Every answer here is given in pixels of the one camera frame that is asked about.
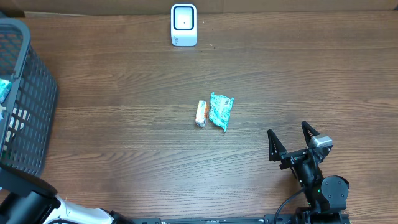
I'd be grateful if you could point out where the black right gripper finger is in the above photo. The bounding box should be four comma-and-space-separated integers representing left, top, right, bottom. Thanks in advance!
267, 129, 287, 161
301, 121, 321, 147

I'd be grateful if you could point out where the green wet wipes pack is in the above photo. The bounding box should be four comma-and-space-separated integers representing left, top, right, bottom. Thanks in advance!
209, 92, 234, 132

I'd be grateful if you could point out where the orange Kleenex tissue pack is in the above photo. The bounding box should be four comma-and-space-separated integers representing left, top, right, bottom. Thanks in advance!
195, 100, 209, 128

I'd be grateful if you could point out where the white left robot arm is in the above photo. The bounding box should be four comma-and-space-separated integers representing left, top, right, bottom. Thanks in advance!
1, 165, 132, 224

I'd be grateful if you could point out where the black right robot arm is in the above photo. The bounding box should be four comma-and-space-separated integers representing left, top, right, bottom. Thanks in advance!
264, 121, 350, 224

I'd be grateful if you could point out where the white barcode scanner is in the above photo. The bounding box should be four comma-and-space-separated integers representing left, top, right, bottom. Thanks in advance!
170, 3, 197, 47

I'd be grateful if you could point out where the dark grey plastic basket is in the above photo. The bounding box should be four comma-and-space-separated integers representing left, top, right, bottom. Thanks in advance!
1, 18, 59, 176

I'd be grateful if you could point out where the teal packet in basket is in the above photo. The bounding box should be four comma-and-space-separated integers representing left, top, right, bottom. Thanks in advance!
0, 79, 12, 103

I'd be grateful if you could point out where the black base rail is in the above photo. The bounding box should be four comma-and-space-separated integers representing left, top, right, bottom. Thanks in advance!
131, 214, 351, 224

